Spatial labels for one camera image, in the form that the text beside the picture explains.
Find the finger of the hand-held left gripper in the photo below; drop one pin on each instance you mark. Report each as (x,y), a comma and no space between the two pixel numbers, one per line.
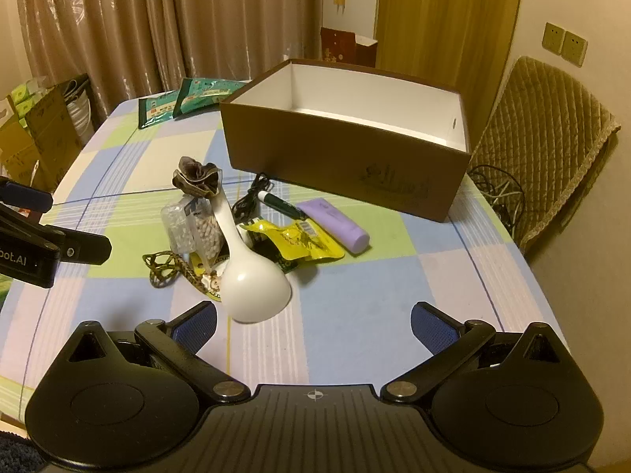
(29,197)
(84,250)

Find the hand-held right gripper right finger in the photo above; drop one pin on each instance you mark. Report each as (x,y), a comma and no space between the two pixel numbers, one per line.
(434,327)

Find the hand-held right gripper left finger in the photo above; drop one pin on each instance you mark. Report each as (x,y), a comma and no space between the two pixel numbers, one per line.
(197,327)

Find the leopard hair claw clip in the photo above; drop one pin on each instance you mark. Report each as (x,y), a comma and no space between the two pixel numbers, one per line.
(160,268)

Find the white plastic spoon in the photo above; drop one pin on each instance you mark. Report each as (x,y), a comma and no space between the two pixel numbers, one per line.
(254,286)

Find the clear plastic floss box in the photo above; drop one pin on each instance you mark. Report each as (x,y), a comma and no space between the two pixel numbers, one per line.
(177,226)

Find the bag of cotton swabs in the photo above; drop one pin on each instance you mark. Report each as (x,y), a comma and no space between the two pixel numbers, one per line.
(207,231)

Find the brown scrunchie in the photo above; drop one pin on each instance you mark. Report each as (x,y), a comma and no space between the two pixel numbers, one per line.
(194,177)

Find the yellow snack packet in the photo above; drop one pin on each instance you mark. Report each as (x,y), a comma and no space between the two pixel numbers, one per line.
(300,241)

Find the purple tube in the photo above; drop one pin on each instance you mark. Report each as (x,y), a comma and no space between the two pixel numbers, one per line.
(330,221)

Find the brown cardboard box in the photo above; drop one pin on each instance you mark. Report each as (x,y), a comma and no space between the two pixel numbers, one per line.
(320,157)

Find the checked tablecloth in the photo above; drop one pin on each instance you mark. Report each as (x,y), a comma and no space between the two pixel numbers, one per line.
(394,281)

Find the brown cardboard carton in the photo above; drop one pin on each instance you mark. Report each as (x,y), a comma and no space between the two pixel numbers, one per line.
(44,133)

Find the white paper bag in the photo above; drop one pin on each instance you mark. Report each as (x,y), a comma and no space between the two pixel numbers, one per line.
(79,113)

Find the green tissue pack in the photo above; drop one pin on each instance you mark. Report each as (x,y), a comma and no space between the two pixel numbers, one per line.
(24,96)

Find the green packet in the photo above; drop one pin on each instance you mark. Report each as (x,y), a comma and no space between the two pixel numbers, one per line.
(153,111)
(207,93)

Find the beige curtain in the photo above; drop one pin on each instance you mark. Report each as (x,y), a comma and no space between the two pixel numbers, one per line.
(148,19)

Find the chair with quilted cover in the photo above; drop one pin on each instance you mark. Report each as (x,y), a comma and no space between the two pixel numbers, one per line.
(542,123)

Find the dark red gift box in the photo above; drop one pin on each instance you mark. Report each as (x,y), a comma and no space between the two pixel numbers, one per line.
(337,47)

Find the wooden door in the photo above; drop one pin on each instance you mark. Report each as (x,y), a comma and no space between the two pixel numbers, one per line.
(443,15)

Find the double wall socket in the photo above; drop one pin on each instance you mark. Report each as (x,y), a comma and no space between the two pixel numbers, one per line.
(575,48)
(553,37)

